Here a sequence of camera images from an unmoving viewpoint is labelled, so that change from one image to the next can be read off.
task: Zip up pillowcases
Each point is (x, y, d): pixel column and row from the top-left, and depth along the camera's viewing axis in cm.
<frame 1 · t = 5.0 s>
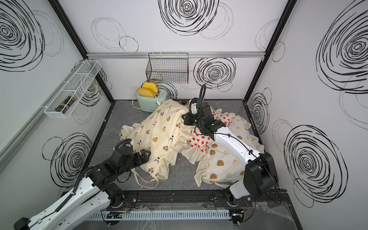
left hand: (145, 155, 77), fingers open
right hand: (182, 116, 79), fingers closed
cream bear print pillow: (221, 166, 78), point 9 cm above the table
mint green toaster: (149, 104, 104), point 12 cm above the table
front yellow toast slice: (145, 92, 100), point 21 cm above the table
rear yellow toast slice: (151, 86, 103), point 21 cm above the table

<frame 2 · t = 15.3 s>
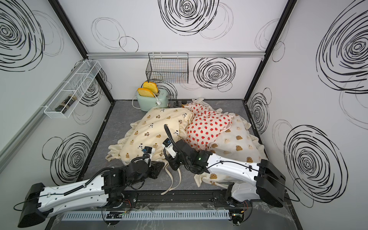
left hand: (164, 165, 73), fingers closed
right hand: (166, 158, 74), fingers closed
the named things where they were.

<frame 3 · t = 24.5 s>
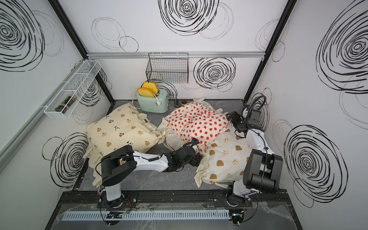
left hand: (198, 153, 85), fingers open
right hand: (230, 118, 88), fingers open
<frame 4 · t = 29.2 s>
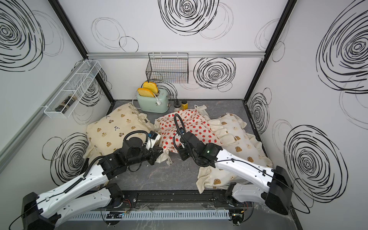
left hand: (164, 150, 72), fingers closed
right hand: (180, 147, 75), fingers open
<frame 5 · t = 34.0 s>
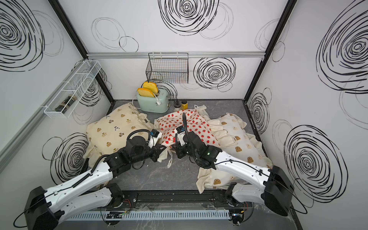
left hand: (165, 147, 74), fingers closed
right hand: (173, 146, 75), fingers closed
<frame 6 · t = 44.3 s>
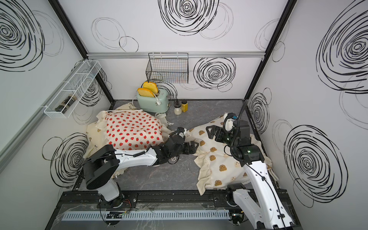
left hand: (194, 144, 83), fingers open
right hand: (213, 130, 72), fingers open
cream bear print pillow: (215, 171, 78), point 8 cm above the table
the other named things where they were.

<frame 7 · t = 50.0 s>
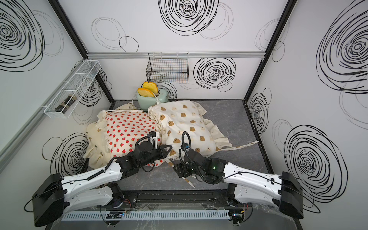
left hand: (172, 147, 76), fingers closed
right hand: (178, 167, 73), fingers open
cream bear print pillow: (181, 123, 90), point 15 cm above the table
the other named things where they were.

